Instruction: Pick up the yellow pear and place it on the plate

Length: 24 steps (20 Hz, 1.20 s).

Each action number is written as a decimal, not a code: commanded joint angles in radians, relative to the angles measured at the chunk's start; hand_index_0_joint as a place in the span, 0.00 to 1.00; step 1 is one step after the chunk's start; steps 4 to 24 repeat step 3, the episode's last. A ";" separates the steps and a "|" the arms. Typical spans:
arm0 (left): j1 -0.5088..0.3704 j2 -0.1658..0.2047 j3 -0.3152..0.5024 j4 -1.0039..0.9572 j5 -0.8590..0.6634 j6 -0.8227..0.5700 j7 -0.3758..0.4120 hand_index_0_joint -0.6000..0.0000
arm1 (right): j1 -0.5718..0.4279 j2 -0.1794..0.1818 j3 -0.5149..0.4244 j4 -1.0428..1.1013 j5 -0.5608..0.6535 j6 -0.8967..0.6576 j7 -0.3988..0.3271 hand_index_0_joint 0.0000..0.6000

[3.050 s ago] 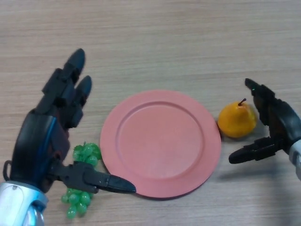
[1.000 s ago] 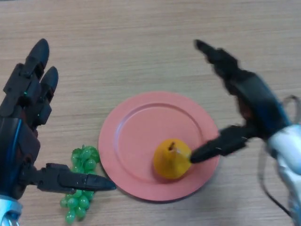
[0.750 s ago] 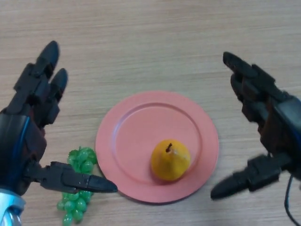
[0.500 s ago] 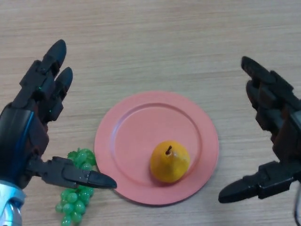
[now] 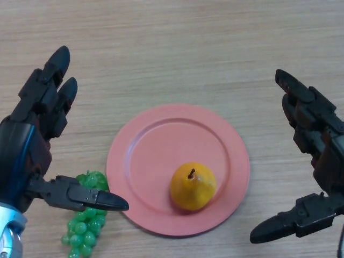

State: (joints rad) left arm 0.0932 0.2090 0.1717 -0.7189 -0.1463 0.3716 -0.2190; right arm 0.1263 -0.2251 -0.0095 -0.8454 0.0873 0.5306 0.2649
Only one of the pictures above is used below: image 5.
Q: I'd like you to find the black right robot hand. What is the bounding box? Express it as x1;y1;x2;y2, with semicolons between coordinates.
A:
249;69;344;245

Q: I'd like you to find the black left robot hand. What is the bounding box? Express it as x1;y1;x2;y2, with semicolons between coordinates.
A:
0;45;130;214

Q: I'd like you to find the yellow pear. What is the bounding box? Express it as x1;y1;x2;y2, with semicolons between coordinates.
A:
170;162;217;211

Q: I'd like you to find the pink round plate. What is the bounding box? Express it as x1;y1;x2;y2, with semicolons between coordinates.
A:
106;104;250;237

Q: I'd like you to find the green grape bunch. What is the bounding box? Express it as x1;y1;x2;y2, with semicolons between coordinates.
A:
60;170;110;258

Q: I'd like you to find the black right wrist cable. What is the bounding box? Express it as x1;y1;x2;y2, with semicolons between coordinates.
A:
336;221;344;258

